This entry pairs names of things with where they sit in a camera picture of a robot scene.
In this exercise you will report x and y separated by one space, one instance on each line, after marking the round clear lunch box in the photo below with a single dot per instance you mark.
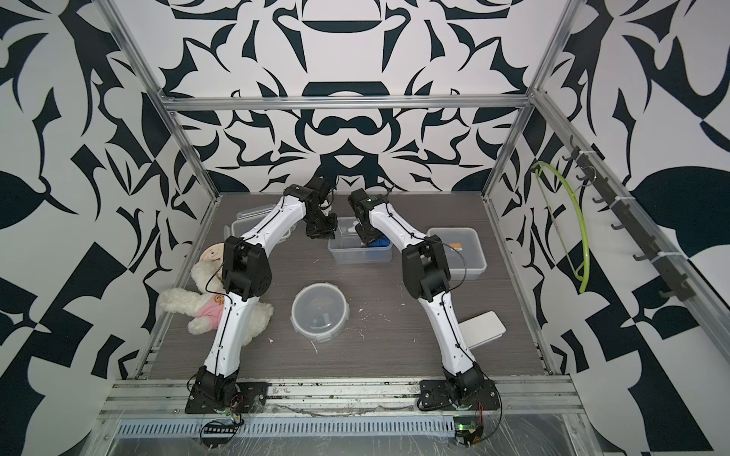
319 312

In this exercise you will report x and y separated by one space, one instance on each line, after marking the white flat box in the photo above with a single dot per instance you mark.
483 329

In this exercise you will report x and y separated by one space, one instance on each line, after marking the tall rectangular clear lunch box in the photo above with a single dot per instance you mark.
346 247

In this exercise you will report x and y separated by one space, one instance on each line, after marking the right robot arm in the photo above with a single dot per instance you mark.
426 277

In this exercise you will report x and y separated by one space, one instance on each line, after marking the black wall hook rack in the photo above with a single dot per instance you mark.
632 219

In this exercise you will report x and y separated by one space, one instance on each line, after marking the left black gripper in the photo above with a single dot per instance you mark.
329 232

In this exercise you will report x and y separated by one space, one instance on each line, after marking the green bow saw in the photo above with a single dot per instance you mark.
567 220

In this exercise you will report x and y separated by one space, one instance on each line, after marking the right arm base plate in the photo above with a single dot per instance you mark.
445 395

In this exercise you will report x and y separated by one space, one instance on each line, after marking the blue microfiber cloth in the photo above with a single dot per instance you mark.
380 243

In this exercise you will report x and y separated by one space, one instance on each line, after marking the square clear lunch box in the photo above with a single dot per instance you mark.
464 252

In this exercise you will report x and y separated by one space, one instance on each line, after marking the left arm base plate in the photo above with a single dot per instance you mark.
242 397

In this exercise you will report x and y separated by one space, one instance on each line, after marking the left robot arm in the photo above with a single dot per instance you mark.
247 275

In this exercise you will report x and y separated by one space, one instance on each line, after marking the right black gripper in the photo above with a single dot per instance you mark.
362 235

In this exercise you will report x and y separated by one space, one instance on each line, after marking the clear rectangular lunch box lid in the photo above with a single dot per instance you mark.
247 220

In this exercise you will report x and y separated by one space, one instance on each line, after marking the white plush toy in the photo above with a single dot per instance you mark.
205 305

